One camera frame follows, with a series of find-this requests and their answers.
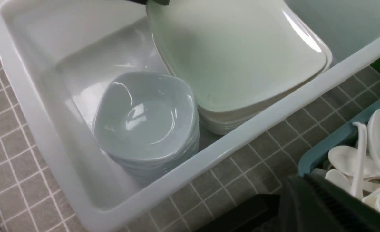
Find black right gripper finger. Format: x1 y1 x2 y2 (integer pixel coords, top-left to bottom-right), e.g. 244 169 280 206
278 174 380 232

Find black serving tray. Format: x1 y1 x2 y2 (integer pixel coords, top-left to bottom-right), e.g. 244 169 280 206
197 194 281 232

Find white spoon upright left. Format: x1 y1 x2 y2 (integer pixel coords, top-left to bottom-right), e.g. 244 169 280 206
328 146 380 179

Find teal plastic bin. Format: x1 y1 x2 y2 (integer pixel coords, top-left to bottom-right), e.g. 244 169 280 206
298 99 380 176

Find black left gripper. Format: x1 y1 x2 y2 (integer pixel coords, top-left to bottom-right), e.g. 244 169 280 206
128 0 170 6

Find large white plastic bin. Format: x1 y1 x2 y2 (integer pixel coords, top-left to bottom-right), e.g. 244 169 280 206
0 0 380 232

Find stack of white square plates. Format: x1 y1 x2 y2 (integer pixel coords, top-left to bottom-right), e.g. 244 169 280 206
146 0 333 135

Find stack of white bowls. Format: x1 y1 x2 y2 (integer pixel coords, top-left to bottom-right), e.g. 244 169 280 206
93 72 200 185

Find white spoon handle upright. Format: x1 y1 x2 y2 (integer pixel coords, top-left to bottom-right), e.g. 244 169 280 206
350 122 367 199

